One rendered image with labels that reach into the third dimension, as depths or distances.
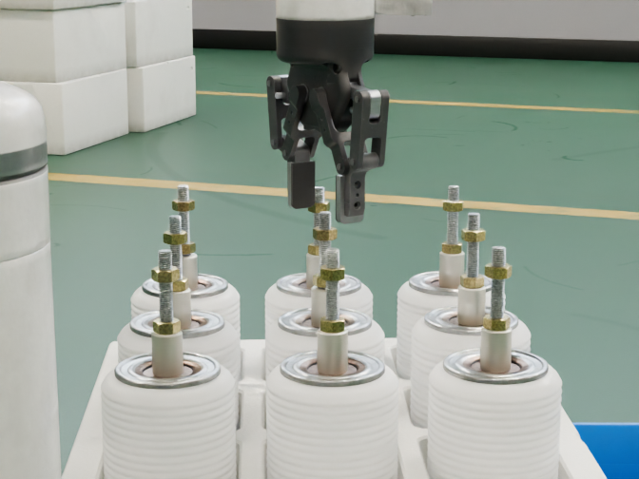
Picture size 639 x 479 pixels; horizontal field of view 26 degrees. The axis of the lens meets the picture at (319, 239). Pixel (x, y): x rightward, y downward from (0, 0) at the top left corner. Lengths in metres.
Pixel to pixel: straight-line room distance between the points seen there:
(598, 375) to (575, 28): 4.30
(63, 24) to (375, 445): 2.65
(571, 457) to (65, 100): 2.61
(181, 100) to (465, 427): 3.20
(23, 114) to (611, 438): 0.87
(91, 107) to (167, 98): 0.43
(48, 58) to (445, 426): 2.62
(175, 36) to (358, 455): 3.19
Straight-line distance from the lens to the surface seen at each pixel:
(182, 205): 1.20
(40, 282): 0.55
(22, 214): 0.53
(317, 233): 1.09
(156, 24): 3.98
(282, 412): 0.98
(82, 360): 1.87
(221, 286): 1.22
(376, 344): 1.09
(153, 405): 0.96
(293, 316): 1.12
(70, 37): 3.58
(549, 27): 6.06
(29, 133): 0.53
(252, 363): 1.25
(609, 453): 1.31
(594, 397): 1.73
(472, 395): 0.97
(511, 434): 0.98
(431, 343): 1.09
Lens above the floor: 0.56
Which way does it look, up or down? 13 degrees down
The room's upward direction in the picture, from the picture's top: straight up
